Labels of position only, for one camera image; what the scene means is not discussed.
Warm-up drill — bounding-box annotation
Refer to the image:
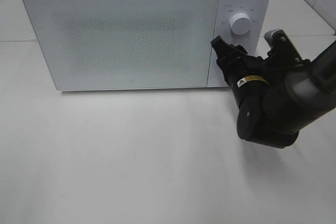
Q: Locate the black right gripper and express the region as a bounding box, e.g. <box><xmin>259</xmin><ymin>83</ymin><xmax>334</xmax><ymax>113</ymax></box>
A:
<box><xmin>211</xmin><ymin>36</ymin><xmax>270</xmax><ymax>90</ymax></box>

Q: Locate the white microwave door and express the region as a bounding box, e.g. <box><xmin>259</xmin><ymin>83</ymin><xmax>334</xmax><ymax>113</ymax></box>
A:
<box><xmin>23</xmin><ymin>0</ymin><xmax>217</xmax><ymax>91</ymax></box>

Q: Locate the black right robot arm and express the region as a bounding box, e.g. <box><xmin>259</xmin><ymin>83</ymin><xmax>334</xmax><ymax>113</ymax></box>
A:
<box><xmin>211</xmin><ymin>30</ymin><xmax>335</xmax><ymax>148</ymax></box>

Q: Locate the upper white control knob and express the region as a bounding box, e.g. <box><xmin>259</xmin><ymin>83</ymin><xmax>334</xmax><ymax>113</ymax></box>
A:
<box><xmin>229</xmin><ymin>11</ymin><xmax>251</xmax><ymax>35</ymax></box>

